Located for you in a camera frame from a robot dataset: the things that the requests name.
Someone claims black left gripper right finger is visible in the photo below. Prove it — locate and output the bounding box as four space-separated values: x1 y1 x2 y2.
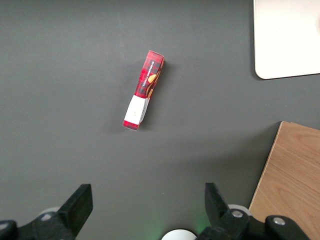
204 182 251 236

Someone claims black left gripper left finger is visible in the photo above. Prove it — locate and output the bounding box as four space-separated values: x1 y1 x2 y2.
57 183 94 237

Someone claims red cookie box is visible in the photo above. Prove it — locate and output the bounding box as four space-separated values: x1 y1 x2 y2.
121 49 166 132

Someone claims beige plastic tray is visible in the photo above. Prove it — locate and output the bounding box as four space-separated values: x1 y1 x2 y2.
252 0 320 80

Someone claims wooden two-drawer cabinet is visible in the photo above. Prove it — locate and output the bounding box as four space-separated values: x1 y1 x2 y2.
248 121 320 240

